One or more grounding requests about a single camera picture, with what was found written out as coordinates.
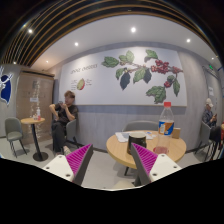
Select seated person in black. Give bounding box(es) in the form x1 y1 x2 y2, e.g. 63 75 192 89
49 90 78 155

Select round wooden cafe table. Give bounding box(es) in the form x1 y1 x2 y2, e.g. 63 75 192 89
106 130 186 169

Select black mug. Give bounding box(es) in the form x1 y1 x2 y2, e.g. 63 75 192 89
127 131 146 154

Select small round high table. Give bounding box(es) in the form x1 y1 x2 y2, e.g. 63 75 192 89
21 118 48 162

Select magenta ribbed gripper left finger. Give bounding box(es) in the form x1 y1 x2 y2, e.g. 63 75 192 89
42 143 95 186

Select small brown card box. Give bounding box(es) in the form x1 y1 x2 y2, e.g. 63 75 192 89
172 128 181 139

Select grey chair at right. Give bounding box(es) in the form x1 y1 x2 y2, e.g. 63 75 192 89
196 122 215 152

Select coffee plant wall mural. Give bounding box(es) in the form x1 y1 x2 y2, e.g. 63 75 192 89
59 47 187 107

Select small bottle on high table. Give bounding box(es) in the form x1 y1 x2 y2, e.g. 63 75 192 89
36 107 41 121

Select grey green chair at left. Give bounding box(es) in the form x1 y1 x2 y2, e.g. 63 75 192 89
5 117 25 155

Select grey upholstered chair behind table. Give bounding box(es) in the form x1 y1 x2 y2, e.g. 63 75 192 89
122 120 158 132

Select blue deer logo sign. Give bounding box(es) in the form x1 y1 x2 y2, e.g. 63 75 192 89
0 66 14 104

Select grey chair under seated person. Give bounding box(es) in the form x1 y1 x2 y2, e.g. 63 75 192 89
52 118 81 153

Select seated person with white cap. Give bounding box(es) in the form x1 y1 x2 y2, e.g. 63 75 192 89
202 98 217 128

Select wooden locker cabinet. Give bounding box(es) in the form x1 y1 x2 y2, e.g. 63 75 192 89
16 69 54 142

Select papers on table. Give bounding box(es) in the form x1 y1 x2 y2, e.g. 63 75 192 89
115 131 155 142

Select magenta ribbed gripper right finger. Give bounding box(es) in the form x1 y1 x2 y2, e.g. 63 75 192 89
129 142 183 187

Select clear plastic bottle red cap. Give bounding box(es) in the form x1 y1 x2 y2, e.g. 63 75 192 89
153 102 174 154

